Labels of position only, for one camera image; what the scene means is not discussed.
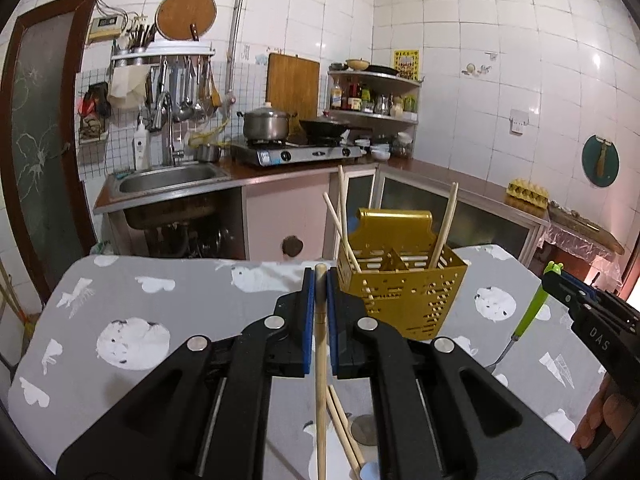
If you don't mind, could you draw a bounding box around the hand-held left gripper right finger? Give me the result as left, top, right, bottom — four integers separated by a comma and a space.
326, 269, 586, 480

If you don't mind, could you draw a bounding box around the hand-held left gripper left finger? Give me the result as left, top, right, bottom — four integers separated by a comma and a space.
55, 266, 317, 480

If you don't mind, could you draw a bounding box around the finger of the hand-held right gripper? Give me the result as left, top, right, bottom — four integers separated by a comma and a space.
542, 271, 588, 318
580, 285, 616, 311

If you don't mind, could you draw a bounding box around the green handled fork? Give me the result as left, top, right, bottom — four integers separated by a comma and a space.
484, 261, 563, 376

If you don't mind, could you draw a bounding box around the yellow perforated utensil holder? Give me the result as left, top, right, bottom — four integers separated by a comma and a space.
336, 207, 468, 342

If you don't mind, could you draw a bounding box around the wooden chopstick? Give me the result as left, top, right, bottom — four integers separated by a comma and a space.
429, 182, 460, 270
337, 164, 351, 261
314, 263, 329, 480
325, 400, 363, 480
322, 191, 362, 275
326, 384, 368, 468

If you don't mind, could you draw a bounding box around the person's right hand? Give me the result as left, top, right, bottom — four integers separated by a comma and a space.
572, 375, 631, 448

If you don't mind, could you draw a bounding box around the pink lace cloth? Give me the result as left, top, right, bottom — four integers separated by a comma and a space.
545, 202, 626, 281

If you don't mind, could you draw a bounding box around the yellow egg carton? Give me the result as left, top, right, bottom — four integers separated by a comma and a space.
506, 179, 550, 207

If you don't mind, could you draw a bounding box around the grey printed tablecloth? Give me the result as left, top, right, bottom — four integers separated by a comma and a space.
7, 244, 631, 480

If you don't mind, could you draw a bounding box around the kitchen counter cabinet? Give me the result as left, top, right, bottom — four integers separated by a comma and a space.
92, 155, 551, 266

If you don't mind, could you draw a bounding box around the green round board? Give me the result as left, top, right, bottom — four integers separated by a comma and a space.
581, 135, 620, 188

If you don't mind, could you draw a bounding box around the steel gas stove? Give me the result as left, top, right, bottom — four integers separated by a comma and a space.
231, 137, 368, 167

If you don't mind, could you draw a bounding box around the black wok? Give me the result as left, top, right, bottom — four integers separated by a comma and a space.
298, 116, 353, 143

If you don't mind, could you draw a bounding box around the small steel pot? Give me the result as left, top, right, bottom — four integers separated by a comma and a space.
192, 142, 223, 163

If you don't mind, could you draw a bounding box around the steel sink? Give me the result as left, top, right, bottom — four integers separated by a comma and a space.
112, 162, 233, 196

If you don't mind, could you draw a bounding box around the steel pot with lid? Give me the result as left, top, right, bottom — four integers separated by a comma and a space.
236, 102, 298, 142

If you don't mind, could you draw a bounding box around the row of condiment bottles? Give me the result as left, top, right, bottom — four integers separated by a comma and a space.
330, 79, 418, 115

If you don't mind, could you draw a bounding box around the metal faucet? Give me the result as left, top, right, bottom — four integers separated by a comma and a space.
150, 92, 187, 167

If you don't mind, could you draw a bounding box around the rectangular wooden cutting board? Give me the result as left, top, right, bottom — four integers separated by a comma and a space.
265, 52, 321, 121

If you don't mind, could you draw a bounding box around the white soap bottle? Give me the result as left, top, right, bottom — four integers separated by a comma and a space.
132, 117, 151, 172

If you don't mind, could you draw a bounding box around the metal corner shelf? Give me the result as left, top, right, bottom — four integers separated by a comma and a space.
327, 69, 425, 158

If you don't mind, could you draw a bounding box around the row of hanging ladles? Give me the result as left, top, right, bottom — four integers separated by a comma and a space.
145, 57, 222, 133

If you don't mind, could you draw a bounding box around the white hanging cloth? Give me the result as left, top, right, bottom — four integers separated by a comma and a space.
107, 66, 151, 111

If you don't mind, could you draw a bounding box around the red and black hanging bag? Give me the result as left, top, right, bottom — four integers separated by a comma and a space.
77, 82, 112, 143

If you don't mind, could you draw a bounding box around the brown framed glass door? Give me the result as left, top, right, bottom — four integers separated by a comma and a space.
0, 0, 101, 306

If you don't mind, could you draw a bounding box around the cup of knives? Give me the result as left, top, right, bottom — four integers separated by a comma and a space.
125, 17, 156, 53

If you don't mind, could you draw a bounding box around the round wooden cutting board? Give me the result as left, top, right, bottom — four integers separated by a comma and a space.
155, 0, 218, 42

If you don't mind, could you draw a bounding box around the yellow wall poster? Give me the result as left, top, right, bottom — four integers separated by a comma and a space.
391, 49, 421, 81

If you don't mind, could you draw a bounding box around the metal wall pipe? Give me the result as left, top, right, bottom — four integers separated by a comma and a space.
226, 0, 251, 111

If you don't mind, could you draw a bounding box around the metal wall rack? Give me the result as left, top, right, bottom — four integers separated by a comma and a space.
110, 42, 216, 68

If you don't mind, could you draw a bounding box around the beige wall box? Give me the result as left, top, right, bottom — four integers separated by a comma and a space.
86, 15, 123, 43

